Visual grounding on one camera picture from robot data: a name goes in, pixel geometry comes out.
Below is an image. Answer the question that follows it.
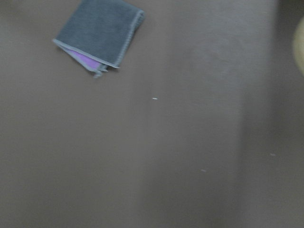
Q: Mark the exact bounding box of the wooden mug tree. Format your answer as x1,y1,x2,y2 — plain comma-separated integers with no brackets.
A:
293,17,304,75

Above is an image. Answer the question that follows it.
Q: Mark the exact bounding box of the grey folded cloth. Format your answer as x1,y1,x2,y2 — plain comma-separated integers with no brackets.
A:
53,0,145,78

